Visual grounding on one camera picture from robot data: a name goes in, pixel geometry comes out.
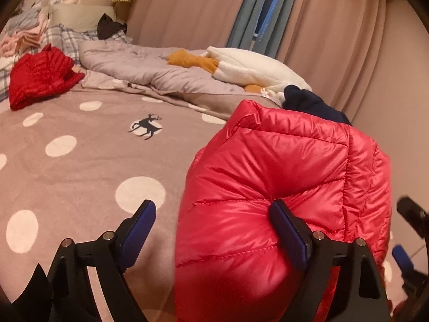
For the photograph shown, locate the pink hooded down jacket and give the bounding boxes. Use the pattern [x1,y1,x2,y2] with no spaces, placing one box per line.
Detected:
[175,100,392,321]

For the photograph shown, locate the pile of pink clothes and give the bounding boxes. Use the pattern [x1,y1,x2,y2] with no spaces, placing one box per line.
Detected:
[1,7,50,57]

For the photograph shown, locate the brown polka dot duvet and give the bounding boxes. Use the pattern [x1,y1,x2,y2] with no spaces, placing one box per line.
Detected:
[0,70,393,322]

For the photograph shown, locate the dark navy folded garment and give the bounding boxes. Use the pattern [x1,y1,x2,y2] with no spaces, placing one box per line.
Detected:
[282,85,351,125]

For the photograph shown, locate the folded red down jacket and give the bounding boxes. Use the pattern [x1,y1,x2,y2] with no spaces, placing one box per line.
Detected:
[9,44,84,111]

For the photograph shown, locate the grey crumpled quilt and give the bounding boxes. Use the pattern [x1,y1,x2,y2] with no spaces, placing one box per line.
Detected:
[79,40,262,108]

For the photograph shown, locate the white goose plush toy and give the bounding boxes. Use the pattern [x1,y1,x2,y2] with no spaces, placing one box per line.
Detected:
[167,47,312,101]

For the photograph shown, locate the plaid pillow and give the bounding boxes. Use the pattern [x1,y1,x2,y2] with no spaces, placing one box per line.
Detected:
[0,23,134,103]

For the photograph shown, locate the pink curtains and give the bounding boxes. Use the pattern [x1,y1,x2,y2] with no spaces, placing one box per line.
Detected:
[127,0,387,119]

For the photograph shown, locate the small black garment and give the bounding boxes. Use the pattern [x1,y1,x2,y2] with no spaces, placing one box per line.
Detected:
[97,13,128,40]

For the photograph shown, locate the beige pillow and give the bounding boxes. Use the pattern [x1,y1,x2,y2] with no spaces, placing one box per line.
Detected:
[49,4,116,32]

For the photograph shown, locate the blue grey sheer curtain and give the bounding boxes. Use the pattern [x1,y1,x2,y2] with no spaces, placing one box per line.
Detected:
[226,0,294,58]

